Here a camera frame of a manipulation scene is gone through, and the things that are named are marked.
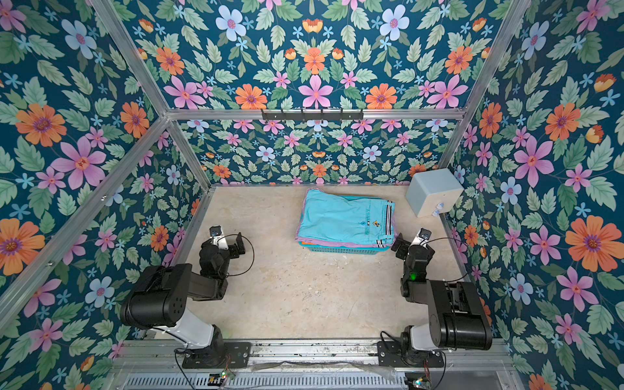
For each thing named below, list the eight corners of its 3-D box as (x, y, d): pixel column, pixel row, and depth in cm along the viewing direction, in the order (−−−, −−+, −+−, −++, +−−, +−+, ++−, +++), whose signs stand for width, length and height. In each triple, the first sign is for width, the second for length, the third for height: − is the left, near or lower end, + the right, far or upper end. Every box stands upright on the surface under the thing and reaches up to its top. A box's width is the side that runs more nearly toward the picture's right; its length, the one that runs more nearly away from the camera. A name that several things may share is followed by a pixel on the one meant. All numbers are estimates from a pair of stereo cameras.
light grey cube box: (410, 218, 110) (420, 195, 98) (403, 192, 121) (411, 168, 108) (451, 218, 110) (466, 195, 98) (440, 192, 121) (453, 168, 108)
